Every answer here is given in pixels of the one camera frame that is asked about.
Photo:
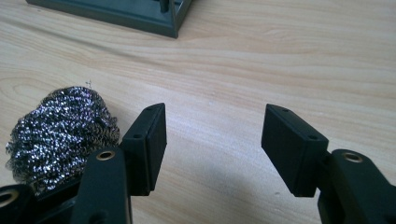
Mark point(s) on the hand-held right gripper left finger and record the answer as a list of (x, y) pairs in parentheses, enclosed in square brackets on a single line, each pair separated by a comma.
[(146, 155)]

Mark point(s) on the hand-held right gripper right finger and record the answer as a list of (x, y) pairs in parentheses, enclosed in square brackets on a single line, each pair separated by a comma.
[(292, 152)]

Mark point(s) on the steel wool scouring ball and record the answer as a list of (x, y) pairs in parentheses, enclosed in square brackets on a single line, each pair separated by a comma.
[(62, 130)]

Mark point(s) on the dark grey plastic rack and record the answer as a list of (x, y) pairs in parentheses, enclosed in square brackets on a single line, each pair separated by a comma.
[(130, 12)]

